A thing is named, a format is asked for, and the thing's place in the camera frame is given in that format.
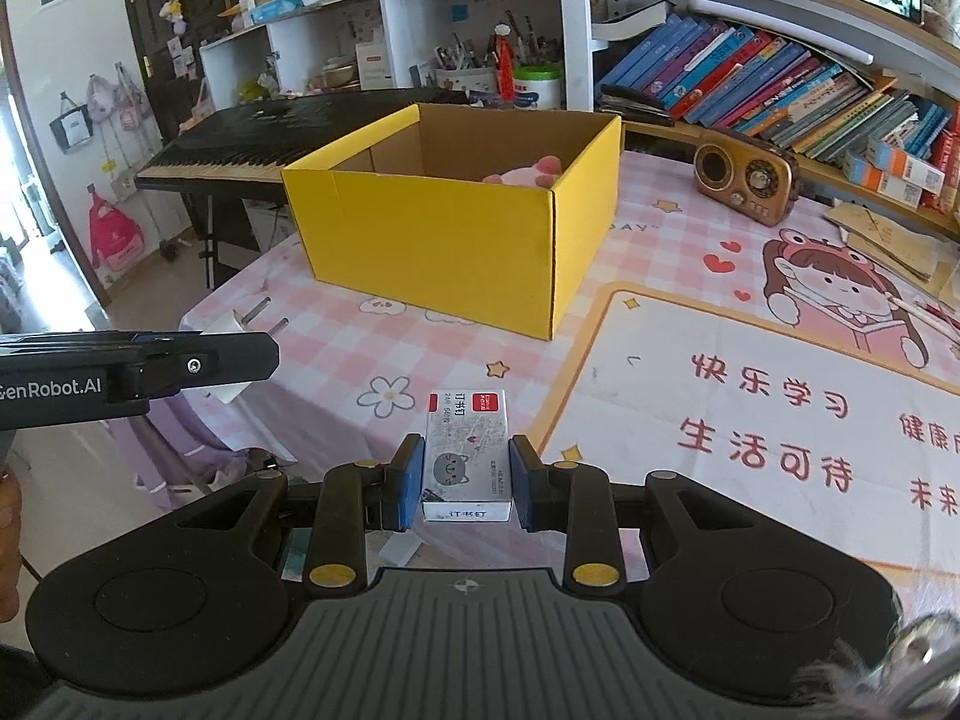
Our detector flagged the person's left forearm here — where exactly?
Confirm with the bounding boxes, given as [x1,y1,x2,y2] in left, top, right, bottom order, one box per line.
[0,465,25,586]

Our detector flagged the brown retro radio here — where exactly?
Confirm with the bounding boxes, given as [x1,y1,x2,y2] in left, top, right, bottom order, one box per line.
[693,127,800,227]

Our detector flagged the purple cloth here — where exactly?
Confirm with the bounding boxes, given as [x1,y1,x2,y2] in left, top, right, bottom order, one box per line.
[105,390,301,511]

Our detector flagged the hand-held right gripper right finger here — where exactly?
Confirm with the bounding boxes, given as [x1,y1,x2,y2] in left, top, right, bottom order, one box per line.
[508,433,760,602]

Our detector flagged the black keyboard stand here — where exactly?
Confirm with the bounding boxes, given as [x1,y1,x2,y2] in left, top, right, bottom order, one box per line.
[191,195,226,290]

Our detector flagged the grey fluffy cloth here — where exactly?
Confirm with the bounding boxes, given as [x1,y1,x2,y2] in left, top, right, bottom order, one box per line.
[795,607,960,720]

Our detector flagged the dark wooden door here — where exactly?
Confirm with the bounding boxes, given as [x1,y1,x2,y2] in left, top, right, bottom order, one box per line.
[120,0,248,143]

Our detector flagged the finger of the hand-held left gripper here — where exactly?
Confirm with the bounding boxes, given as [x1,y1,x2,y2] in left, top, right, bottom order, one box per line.
[139,331,281,400]

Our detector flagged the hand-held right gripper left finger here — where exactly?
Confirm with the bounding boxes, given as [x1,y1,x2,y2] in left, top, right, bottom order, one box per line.
[161,431,428,602]

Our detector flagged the brown cardboard pieces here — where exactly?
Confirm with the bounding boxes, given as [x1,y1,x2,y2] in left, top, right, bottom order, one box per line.
[823,199,960,301]

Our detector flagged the white red carton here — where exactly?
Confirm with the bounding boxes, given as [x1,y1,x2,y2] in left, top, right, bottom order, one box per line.
[354,41,391,91]

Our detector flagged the pink backpack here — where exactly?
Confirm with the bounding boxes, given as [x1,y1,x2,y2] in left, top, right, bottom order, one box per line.
[86,184,147,271]

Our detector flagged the white plug adapter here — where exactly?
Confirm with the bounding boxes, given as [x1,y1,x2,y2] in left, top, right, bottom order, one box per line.
[201,297,290,404]

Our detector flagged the black electronic keyboard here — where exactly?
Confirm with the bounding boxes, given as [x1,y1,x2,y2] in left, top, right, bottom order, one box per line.
[135,88,470,205]

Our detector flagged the yellow cardboard box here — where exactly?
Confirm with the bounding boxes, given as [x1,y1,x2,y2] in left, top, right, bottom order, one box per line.
[281,103,623,340]

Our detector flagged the row of blue purple books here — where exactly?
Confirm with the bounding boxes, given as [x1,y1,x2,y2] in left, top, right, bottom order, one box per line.
[596,15,953,166]

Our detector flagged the white orange small box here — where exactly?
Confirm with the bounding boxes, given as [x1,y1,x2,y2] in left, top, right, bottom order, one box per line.
[844,154,923,211]
[866,136,946,196]

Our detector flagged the pink hanging bag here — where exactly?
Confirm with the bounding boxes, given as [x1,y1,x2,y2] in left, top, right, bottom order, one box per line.
[86,64,147,136]

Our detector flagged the green lid white jar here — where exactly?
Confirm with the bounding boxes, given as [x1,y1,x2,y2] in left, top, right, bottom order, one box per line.
[512,64,563,112]

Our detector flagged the grey white staple box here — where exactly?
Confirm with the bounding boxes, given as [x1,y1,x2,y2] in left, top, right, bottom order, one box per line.
[420,388,515,524]

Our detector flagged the pink plush toy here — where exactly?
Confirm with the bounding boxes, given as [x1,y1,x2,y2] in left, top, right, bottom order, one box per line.
[482,154,567,187]

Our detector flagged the white pen holder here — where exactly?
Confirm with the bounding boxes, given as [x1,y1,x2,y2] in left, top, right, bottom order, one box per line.
[433,34,500,95]

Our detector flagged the white tote bag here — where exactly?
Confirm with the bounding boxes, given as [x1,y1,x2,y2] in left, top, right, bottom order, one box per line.
[51,94,95,155]

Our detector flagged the white bookshelf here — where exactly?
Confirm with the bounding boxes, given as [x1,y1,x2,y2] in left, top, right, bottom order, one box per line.
[199,0,960,241]

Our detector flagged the red tassel ornament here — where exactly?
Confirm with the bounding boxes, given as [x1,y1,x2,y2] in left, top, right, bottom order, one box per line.
[491,26,518,100]

